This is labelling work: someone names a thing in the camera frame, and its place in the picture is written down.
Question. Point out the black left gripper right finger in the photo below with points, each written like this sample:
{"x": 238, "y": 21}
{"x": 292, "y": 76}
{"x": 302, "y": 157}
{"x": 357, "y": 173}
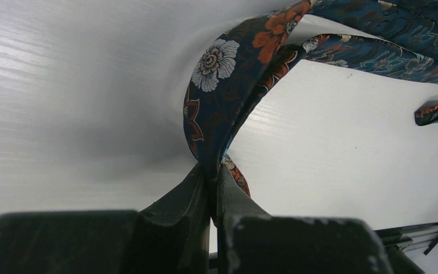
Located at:
{"x": 250, "y": 240}

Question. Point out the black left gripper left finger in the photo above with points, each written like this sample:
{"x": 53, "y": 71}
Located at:
{"x": 169, "y": 236}

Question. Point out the navy floral tie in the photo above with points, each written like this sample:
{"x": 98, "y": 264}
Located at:
{"x": 396, "y": 39}

